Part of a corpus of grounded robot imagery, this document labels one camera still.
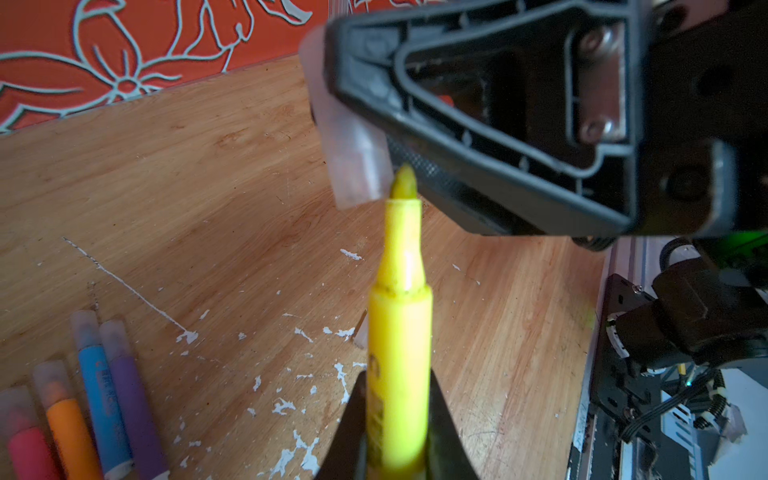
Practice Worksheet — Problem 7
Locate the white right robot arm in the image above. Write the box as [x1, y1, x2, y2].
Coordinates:
[324, 1, 767, 374]

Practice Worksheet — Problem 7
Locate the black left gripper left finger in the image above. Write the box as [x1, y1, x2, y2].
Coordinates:
[314, 370, 367, 480]

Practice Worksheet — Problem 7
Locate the orange pen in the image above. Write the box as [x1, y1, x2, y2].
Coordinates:
[33, 360, 103, 479]

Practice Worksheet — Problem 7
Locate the yellow pen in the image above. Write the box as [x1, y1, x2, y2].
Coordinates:
[366, 165, 433, 479]

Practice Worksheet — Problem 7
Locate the pink pen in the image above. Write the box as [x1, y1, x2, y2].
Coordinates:
[1, 386, 62, 480]

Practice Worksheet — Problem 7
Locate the clear pen cap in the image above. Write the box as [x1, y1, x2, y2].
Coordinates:
[299, 26, 394, 210]

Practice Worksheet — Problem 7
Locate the blue pen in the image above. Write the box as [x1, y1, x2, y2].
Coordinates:
[70, 310, 134, 479]

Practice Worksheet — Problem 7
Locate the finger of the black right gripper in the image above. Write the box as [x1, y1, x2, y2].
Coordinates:
[386, 135, 543, 236]
[324, 1, 645, 236]

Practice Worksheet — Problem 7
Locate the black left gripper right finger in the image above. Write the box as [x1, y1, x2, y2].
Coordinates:
[426, 371, 478, 480]

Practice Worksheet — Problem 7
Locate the purple pen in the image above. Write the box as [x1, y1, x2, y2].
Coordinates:
[99, 319, 170, 480]

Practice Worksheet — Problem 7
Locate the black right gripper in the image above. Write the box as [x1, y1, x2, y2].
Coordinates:
[628, 1, 767, 237]

